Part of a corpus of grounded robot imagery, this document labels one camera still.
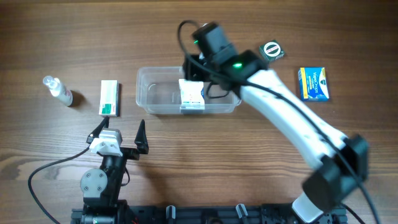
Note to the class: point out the white spray bottle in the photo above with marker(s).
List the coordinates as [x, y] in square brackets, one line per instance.
[58, 90]

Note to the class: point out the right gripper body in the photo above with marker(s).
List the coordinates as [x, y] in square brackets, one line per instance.
[189, 68]

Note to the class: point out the green round-label box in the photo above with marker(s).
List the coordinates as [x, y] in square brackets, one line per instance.
[271, 51]

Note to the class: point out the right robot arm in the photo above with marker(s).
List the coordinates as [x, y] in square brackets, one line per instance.
[340, 164]

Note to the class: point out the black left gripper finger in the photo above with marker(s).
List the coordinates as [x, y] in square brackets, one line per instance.
[96, 132]
[141, 138]

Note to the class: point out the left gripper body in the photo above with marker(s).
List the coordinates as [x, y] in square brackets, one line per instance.
[129, 153]

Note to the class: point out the blue yellow VapoDrops box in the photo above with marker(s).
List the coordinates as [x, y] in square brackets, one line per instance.
[313, 84]

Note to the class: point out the white green box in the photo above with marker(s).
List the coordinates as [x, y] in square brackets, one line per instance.
[109, 97]

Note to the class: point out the white medicine box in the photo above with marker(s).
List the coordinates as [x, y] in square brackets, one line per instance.
[192, 96]

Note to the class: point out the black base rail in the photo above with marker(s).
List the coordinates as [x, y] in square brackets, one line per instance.
[280, 213]

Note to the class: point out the clear plastic container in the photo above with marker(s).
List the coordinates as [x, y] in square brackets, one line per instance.
[158, 92]

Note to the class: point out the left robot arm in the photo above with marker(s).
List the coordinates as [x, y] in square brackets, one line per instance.
[101, 186]

